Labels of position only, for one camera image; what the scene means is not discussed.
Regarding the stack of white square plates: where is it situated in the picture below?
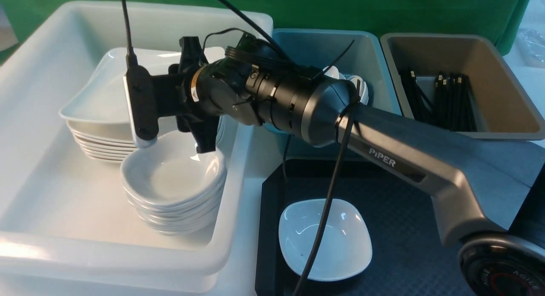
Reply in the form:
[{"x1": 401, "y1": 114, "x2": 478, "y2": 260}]
[{"x1": 66, "y1": 121, "x2": 138, "y2": 162}]

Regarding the bundle of black chopsticks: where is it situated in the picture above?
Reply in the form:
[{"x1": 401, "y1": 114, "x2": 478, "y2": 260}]
[{"x1": 399, "y1": 68, "x2": 477, "y2": 132}]

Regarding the large white square plate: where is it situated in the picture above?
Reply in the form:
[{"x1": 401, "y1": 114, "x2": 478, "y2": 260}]
[{"x1": 59, "y1": 47, "x2": 226, "y2": 125}]

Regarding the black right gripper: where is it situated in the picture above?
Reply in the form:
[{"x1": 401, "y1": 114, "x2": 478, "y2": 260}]
[{"x1": 125, "y1": 36, "x2": 220, "y2": 154}]

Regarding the green backdrop cloth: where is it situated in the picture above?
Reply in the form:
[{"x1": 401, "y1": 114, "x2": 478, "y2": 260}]
[{"x1": 1, "y1": 0, "x2": 530, "y2": 54}]

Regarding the black serving tray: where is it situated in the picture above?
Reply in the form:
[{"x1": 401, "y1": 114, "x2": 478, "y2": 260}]
[{"x1": 255, "y1": 159, "x2": 473, "y2": 296}]

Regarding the stack of small white bowls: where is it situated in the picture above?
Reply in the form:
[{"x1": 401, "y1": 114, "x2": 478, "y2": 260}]
[{"x1": 120, "y1": 132, "x2": 227, "y2": 235}]

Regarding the pile of white soup spoons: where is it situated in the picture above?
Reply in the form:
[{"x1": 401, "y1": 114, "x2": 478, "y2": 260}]
[{"x1": 323, "y1": 66, "x2": 370, "y2": 105}]

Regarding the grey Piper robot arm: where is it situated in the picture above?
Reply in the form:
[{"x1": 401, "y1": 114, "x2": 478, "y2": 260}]
[{"x1": 125, "y1": 33, "x2": 544, "y2": 296}]

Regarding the clear plastic bag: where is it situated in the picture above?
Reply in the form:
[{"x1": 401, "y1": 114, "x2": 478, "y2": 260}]
[{"x1": 516, "y1": 28, "x2": 545, "y2": 68}]

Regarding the teal plastic bin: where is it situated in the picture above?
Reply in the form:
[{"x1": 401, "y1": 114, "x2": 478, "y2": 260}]
[{"x1": 264, "y1": 29, "x2": 402, "y2": 158}]

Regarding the large white plastic tub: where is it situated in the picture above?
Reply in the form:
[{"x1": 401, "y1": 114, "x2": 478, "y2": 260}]
[{"x1": 1, "y1": 1, "x2": 263, "y2": 296}]

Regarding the small white bowl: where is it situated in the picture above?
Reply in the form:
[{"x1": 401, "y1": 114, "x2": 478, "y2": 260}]
[{"x1": 278, "y1": 199, "x2": 373, "y2": 282}]

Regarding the grey-brown plastic bin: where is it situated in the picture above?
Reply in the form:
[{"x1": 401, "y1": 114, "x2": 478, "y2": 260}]
[{"x1": 380, "y1": 33, "x2": 544, "y2": 141}]

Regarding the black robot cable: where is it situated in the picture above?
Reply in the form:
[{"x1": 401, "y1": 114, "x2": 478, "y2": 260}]
[{"x1": 119, "y1": 0, "x2": 362, "y2": 296}]

